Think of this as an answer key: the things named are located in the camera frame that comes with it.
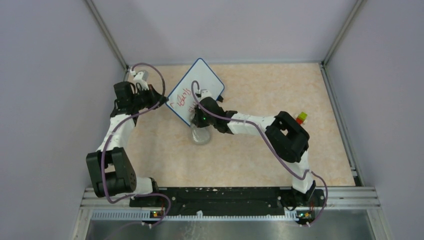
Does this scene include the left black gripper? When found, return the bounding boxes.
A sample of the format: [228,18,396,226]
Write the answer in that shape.
[131,84,169,111]

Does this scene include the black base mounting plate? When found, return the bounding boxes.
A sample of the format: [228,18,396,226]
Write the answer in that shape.
[129,187,325,217]

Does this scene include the red yellow green toy bricks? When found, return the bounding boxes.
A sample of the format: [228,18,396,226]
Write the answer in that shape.
[294,111,308,125]

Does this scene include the grey oval whiteboard eraser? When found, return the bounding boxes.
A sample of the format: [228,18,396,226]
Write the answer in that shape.
[190,113,212,145]

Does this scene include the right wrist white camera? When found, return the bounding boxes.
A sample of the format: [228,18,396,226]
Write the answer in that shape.
[196,89,213,101]

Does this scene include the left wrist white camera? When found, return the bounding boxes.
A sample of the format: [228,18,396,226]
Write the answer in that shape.
[130,70,149,91]

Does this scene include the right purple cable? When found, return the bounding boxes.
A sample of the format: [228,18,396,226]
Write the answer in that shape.
[191,80,329,227]

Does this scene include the aluminium front rail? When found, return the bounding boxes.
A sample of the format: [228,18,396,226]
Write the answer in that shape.
[71,186,393,240]

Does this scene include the left aluminium frame post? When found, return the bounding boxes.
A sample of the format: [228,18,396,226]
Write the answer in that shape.
[83,0,128,71]

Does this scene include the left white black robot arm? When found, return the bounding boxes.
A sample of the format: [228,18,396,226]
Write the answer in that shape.
[86,82,168,198]

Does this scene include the blue framed small whiteboard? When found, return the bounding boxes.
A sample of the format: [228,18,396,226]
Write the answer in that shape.
[166,58,225,126]

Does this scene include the wrist white camera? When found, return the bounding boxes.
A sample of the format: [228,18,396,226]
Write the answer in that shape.
[130,70,149,91]
[196,89,213,101]

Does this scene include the right aluminium frame post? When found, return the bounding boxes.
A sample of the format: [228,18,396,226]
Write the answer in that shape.
[321,0,368,68]

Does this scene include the aluminium frame post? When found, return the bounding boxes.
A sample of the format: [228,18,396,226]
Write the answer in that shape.
[321,0,368,68]
[83,0,128,71]

